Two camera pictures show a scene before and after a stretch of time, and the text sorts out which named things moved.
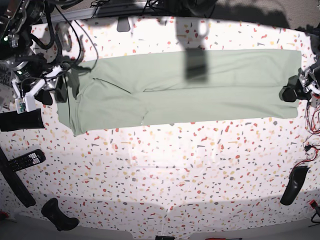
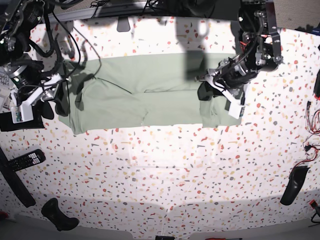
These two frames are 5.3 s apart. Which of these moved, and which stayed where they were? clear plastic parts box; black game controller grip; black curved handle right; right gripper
Moved: right gripper
Stayed: black game controller grip; black curved handle right; clear plastic parts box
